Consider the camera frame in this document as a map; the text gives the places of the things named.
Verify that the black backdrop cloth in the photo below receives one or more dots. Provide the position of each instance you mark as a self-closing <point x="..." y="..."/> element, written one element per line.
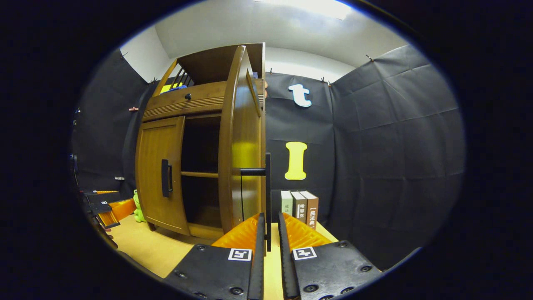
<point x="395" y="146"/>

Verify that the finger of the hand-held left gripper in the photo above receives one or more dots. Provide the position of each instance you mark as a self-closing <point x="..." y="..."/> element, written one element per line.
<point x="100" y="207"/>
<point x="102" y="197"/>

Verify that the green frog toy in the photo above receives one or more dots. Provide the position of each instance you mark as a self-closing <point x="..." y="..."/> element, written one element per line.
<point x="138" y="210"/>

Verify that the wooden inner shelf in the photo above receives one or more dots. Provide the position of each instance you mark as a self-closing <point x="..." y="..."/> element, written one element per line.
<point x="200" y="174"/>

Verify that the green book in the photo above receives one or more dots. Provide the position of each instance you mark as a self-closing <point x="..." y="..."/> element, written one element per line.
<point x="286" y="204"/>

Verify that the dark brown book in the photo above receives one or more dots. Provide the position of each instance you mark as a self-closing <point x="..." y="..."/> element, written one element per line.
<point x="300" y="206"/>

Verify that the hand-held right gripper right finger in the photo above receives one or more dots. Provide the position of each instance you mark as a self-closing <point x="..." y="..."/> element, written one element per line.
<point x="287" y="266"/>

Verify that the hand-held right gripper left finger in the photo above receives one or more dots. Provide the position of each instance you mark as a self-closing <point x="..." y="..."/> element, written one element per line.
<point x="257" y="258"/>

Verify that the wooden double-door shoe cabinet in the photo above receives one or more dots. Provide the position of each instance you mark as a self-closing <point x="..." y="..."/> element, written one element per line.
<point x="204" y="66"/>

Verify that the large ceiling light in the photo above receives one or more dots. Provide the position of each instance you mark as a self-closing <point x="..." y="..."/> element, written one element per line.
<point x="312" y="6"/>

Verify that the reddish brown book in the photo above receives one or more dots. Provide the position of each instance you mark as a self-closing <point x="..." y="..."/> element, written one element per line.
<point x="312" y="210"/>

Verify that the wooden cabinet door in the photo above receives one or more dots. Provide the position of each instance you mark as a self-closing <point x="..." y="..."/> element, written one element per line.
<point x="154" y="146"/>
<point x="243" y="125"/>

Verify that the blue cloth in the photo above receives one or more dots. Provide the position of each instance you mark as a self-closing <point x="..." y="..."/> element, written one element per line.
<point x="179" y="87"/>

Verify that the wooden drawer with black knob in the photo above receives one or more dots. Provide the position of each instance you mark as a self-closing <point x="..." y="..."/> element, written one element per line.
<point x="183" y="104"/>

